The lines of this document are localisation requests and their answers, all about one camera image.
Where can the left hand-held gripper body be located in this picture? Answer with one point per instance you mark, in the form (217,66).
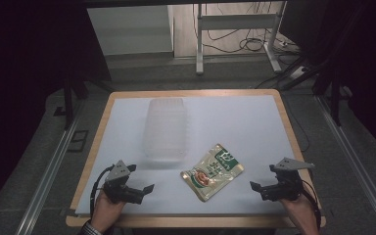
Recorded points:
(119,187)

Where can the aluminium floor rail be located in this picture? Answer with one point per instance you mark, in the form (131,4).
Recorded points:
(50,176)
(355,163)

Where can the black metal stand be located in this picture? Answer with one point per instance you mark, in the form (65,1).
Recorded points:
(68,104)
(334,98)

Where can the clear plastic container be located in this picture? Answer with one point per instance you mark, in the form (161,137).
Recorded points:
(165,130)

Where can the white power strip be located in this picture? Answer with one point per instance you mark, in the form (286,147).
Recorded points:
(297,73)

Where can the white mat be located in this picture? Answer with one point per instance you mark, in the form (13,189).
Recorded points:
(241,130)

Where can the gold and green food packet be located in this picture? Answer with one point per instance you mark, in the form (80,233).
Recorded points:
(210,173)

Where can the white metal desk frame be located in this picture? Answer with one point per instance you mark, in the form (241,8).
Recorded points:
(235,22)

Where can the person's left hand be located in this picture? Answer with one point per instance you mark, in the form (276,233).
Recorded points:
(106,212)

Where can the dark curtain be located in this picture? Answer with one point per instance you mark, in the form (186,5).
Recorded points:
(368,65)
(29,65)

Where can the person's left shirt sleeve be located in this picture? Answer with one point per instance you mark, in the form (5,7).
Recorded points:
(89,229)

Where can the person's right hand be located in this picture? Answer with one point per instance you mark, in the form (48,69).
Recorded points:
(303,215)

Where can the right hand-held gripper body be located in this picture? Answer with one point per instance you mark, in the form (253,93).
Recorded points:
(287,187)

